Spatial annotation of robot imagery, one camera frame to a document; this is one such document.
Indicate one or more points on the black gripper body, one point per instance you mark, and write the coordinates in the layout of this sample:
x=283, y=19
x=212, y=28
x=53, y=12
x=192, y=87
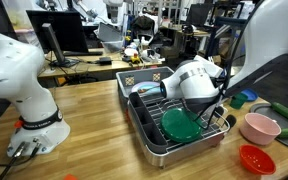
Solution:
x=200, y=105

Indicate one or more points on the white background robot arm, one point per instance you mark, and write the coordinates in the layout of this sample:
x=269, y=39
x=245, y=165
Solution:
x=112, y=11

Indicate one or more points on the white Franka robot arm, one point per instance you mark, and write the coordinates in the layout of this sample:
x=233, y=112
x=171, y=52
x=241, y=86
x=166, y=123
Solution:
x=27, y=83

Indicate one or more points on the green plastic plate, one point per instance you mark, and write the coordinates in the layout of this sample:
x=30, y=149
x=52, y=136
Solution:
x=177, y=128

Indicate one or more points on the dark green plastic cup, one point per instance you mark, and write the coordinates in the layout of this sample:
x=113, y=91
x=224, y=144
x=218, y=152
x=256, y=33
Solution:
x=239, y=101

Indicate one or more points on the blue plastic plate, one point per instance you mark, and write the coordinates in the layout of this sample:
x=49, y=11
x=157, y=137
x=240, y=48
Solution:
x=250, y=95

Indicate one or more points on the light blue plate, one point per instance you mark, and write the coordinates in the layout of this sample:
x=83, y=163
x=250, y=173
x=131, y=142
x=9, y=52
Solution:
x=145, y=88

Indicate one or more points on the grey round metal tray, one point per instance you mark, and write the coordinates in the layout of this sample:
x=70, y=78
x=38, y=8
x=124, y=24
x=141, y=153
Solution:
x=267, y=110

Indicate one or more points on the white headset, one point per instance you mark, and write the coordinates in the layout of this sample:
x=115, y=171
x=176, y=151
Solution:
x=149, y=55

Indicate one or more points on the red colander bowl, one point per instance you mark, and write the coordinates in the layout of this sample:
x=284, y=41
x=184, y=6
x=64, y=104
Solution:
x=255, y=161

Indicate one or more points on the yellow toy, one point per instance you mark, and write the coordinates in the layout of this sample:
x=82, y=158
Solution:
x=135, y=59

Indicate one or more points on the long green cucumber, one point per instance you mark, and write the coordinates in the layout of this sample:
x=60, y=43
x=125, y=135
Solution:
x=287, y=113

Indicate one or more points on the white bowl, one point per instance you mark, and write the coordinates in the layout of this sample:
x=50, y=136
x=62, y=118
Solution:
x=130, y=52

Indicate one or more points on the small distant black monitor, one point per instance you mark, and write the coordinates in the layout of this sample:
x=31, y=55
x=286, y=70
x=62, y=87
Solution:
x=199, y=15

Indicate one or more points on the black backpack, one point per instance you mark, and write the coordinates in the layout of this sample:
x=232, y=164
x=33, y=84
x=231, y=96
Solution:
x=142, y=24

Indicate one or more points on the black power adapter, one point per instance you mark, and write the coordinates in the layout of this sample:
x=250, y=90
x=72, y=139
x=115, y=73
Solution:
x=105, y=61

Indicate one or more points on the clear plastic box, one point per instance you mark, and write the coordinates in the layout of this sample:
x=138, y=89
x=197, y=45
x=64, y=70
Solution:
x=109, y=35

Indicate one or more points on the wooden office desk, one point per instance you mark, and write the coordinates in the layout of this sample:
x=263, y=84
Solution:
x=84, y=68

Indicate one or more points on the black keyboard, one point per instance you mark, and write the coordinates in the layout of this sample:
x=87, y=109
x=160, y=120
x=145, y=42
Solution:
x=84, y=53

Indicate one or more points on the small orange object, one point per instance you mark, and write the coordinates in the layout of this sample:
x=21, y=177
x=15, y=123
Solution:
x=70, y=177

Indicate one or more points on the black computer monitor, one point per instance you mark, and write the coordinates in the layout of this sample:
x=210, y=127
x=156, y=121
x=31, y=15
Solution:
x=67, y=30

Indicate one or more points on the black folding camera stand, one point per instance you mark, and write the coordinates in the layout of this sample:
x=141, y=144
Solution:
x=232, y=22

